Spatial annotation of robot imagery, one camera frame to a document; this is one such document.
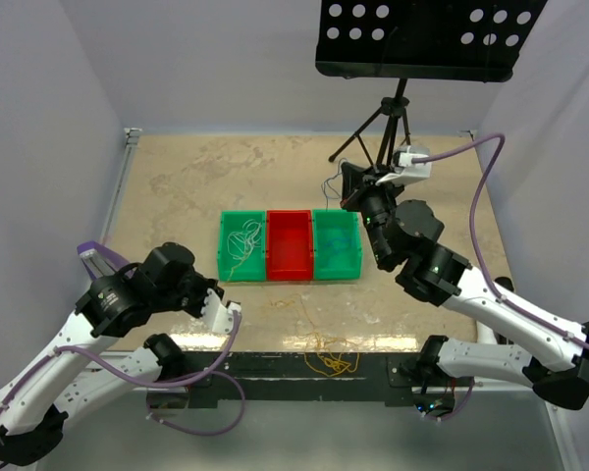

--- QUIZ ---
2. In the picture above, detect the green plastic bin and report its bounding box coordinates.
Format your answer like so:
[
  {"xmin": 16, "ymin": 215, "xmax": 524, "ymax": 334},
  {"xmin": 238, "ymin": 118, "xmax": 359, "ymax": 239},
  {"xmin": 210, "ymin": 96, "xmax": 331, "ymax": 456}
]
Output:
[
  {"xmin": 312, "ymin": 209, "xmax": 362, "ymax": 281},
  {"xmin": 217, "ymin": 211, "xmax": 267, "ymax": 283}
]

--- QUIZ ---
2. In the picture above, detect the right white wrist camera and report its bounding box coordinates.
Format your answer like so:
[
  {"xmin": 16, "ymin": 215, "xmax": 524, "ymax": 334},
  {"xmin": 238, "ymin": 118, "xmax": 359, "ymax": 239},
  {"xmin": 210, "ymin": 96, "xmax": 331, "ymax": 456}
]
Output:
[{"xmin": 376, "ymin": 144, "xmax": 432, "ymax": 187}]

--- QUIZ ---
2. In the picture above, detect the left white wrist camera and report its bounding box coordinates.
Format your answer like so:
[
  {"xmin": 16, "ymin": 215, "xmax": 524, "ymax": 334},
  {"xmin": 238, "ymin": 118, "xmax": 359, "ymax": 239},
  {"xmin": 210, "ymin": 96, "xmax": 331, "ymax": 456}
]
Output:
[{"xmin": 200, "ymin": 288, "xmax": 241, "ymax": 335}]

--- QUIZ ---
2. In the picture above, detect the white microphone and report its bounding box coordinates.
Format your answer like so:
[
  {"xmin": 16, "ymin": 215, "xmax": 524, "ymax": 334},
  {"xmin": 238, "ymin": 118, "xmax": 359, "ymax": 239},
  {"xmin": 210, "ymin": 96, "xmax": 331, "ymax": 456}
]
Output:
[{"xmin": 476, "ymin": 322, "xmax": 498, "ymax": 344}]

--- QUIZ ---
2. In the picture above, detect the black microphone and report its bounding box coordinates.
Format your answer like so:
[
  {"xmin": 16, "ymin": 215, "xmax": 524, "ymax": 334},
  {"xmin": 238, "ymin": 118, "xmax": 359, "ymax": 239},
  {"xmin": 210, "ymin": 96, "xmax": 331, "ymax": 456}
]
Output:
[{"xmin": 494, "ymin": 277, "xmax": 514, "ymax": 292}]

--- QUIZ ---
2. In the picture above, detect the purple holder block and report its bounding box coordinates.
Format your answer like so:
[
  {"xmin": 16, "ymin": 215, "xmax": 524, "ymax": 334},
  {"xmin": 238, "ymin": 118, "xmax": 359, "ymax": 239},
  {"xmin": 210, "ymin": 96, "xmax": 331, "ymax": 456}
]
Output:
[{"xmin": 77, "ymin": 240, "xmax": 130, "ymax": 281}]

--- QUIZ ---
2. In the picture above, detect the black music stand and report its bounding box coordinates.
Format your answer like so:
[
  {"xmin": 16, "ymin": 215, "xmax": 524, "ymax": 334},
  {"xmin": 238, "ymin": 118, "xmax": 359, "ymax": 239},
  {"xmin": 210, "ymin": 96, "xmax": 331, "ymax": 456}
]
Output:
[{"xmin": 315, "ymin": 0, "xmax": 546, "ymax": 165}]

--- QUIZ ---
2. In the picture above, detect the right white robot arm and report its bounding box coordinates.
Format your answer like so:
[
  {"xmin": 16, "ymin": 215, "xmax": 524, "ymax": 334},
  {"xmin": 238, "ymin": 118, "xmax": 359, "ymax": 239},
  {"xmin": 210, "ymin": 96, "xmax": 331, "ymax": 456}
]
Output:
[{"xmin": 341, "ymin": 163, "xmax": 589, "ymax": 410}]

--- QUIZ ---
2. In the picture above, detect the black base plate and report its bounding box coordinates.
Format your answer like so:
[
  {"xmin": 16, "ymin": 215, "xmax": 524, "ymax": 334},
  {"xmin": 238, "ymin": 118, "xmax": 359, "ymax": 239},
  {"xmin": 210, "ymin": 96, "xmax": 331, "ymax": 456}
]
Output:
[{"xmin": 146, "ymin": 351, "xmax": 469, "ymax": 411}]

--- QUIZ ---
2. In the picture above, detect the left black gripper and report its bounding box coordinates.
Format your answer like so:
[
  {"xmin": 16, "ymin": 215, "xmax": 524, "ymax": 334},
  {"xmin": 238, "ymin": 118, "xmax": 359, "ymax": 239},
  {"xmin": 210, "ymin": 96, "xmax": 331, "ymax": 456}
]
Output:
[{"xmin": 155, "ymin": 268, "xmax": 226, "ymax": 320}]

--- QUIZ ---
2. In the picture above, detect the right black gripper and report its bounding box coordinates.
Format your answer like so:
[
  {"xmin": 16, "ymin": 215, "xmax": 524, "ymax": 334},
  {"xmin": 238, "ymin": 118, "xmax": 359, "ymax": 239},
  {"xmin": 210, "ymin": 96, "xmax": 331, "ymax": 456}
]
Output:
[{"xmin": 340, "ymin": 162, "xmax": 408, "ymax": 266}]

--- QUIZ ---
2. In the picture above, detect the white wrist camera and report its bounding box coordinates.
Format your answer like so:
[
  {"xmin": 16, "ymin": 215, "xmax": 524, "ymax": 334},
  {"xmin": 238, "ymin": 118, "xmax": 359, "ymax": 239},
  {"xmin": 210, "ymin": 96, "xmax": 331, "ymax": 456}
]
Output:
[
  {"xmin": 200, "ymin": 288, "xmax": 241, "ymax": 335},
  {"xmin": 376, "ymin": 144, "xmax": 432, "ymax": 187}
]

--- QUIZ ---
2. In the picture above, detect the red plastic bin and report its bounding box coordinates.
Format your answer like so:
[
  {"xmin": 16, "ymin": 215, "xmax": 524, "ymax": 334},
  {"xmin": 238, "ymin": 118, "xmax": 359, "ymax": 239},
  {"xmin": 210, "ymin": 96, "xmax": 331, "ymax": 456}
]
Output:
[{"xmin": 266, "ymin": 210, "xmax": 314, "ymax": 282}]

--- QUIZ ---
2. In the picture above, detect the white cable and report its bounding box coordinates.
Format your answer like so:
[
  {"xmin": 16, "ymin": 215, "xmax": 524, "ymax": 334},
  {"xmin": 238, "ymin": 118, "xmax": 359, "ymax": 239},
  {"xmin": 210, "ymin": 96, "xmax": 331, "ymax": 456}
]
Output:
[
  {"xmin": 225, "ymin": 219, "xmax": 266, "ymax": 261},
  {"xmin": 235, "ymin": 219, "xmax": 266, "ymax": 256}
]

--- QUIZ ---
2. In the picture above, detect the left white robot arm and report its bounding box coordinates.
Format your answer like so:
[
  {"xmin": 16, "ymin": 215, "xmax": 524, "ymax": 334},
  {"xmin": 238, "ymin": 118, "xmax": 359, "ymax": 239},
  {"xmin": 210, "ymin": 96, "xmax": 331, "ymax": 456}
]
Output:
[{"xmin": 0, "ymin": 242, "xmax": 240, "ymax": 467}]

